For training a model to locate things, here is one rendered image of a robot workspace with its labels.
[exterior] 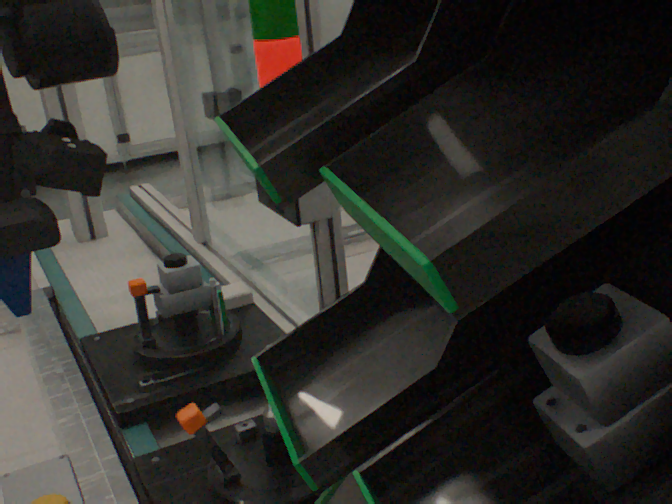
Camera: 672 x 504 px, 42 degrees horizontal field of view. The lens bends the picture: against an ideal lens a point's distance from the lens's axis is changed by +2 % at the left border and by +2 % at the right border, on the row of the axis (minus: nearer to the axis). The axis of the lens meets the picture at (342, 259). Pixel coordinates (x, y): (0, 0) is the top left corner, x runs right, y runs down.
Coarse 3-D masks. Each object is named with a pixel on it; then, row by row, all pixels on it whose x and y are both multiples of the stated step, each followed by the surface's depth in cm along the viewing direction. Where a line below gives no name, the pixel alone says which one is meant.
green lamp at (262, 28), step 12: (252, 0) 89; (264, 0) 88; (276, 0) 88; (288, 0) 89; (252, 12) 90; (264, 12) 89; (276, 12) 89; (288, 12) 89; (252, 24) 90; (264, 24) 89; (276, 24) 89; (288, 24) 90; (264, 36) 90; (276, 36) 90; (288, 36) 90
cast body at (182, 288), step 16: (176, 256) 110; (160, 272) 110; (176, 272) 108; (192, 272) 109; (160, 288) 111; (176, 288) 109; (192, 288) 110; (208, 288) 111; (160, 304) 109; (176, 304) 110; (192, 304) 111; (208, 304) 112
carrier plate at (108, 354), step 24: (240, 312) 123; (96, 336) 120; (120, 336) 119; (264, 336) 115; (96, 360) 113; (120, 360) 112; (240, 360) 109; (120, 384) 106; (168, 384) 105; (192, 384) 104; (216, 384) 104; (240, 384) 106; (120, 408) 101; (144, 408) 101; (168, 408) 102
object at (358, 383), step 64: (384, 256) 57; (320, 320) 57; (384, 320) 56; (448, 320) 52; (512, 320) 46; (320, 384) 54; (384, 384) 50; (448, 384) 46; (320, 448) 45; (384, 448) 46
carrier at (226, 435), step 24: (216, 432) 94; (240, 432) 87; (264, 432) 83; (144, 456) 91; (168, 456) 90; (192, 456) 90; (240, 456) 85; (264, 456) 84; (288, 456) 83; (144, 480) 87; (168, 480) 87; (192, 480) 86; (216, 480) 82; (240, 480) 82; (264, 480) 81; (288, 480) 81
